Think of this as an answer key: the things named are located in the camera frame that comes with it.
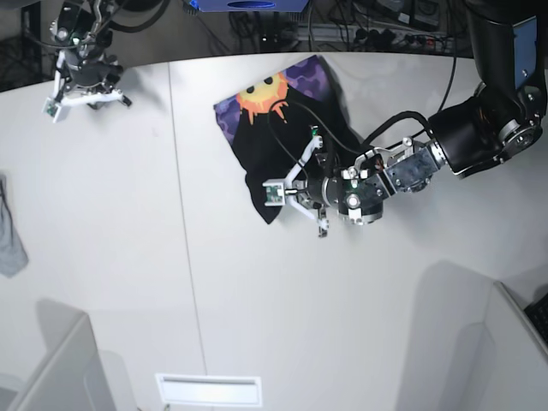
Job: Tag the blue box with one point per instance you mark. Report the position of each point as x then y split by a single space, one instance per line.
251 5

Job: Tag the white partition panel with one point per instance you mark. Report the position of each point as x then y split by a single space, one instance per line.
501 362
70 377

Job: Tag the grey cloth at table edge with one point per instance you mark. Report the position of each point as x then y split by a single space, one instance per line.
14 257

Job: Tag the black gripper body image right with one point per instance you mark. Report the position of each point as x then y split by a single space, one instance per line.
318 190

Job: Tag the white power strip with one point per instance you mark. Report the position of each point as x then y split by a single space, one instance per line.
385 39

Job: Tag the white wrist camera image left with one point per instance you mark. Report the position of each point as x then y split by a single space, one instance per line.
55 110

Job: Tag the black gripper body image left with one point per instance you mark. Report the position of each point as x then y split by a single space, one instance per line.
93 74

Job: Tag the white partition panel right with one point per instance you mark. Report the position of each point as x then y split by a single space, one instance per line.
501 362

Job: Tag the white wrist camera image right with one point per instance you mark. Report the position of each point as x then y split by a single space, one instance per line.
274 192

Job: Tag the black T-shirt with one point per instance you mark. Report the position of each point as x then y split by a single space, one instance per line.
269 124

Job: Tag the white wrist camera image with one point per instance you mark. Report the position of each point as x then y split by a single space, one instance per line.
55 110
274 192

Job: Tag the black keyboard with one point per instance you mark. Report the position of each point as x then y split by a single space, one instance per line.
537 313

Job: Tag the white partition panel left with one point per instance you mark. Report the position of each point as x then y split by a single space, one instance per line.
70 377

